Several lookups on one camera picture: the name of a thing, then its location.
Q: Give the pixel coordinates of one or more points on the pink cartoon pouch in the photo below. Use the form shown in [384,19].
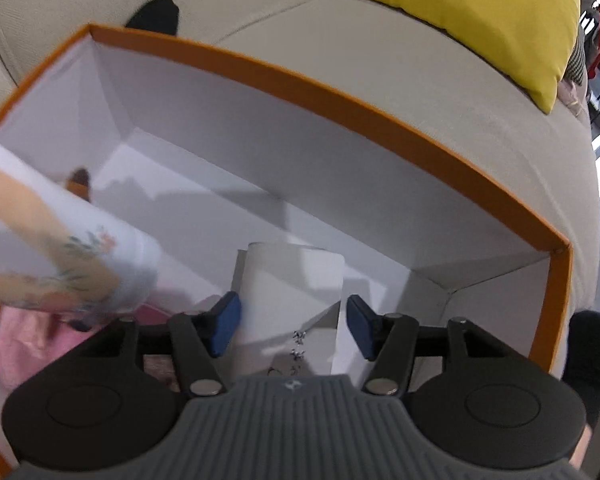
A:
[25,347]

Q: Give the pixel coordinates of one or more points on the pink cloth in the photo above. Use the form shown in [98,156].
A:
[572,97]

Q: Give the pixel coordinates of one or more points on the small brown toy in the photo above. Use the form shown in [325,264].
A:
[79,182]

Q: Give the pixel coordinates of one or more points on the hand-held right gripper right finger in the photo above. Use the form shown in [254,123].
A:
[362,326]

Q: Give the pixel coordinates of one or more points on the orange cardboard box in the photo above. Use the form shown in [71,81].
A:
[230,125]

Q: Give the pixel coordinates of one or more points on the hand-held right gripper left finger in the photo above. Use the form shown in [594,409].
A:
[225,324]

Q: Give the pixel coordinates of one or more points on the white floral bottle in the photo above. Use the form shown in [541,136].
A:
[55,230]

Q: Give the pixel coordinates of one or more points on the black object behind box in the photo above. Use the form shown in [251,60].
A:
[155,16]

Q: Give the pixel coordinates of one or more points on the checked cushion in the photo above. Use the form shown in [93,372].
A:
[576,57]

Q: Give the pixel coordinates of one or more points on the yellow pillow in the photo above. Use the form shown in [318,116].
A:
[480,15]

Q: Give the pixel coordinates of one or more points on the beige fabric sofa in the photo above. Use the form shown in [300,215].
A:
[430,85]

